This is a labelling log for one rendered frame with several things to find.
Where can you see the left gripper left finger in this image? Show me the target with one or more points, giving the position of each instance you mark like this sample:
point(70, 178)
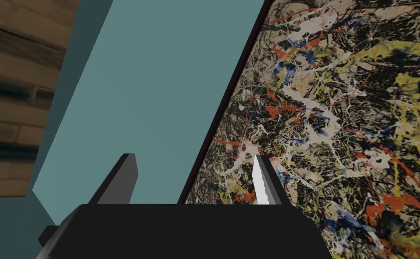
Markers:
point(118, 183)

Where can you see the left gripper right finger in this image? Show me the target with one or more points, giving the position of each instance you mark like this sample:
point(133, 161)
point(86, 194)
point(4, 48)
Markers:
point(265, 183)

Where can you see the black-framed splatter painting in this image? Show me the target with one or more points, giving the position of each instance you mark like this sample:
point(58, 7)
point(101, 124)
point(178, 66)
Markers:
point(339, 108)

